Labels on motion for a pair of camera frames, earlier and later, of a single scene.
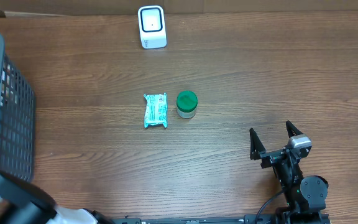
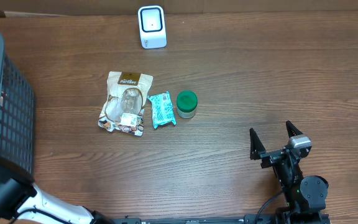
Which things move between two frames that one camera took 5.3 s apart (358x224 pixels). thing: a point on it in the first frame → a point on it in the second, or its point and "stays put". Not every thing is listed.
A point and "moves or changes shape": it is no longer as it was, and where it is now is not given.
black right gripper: x=270 y=157 stays put
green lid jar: x=186 y=103 stays put
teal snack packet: x=155 y=109 moves or changes shape
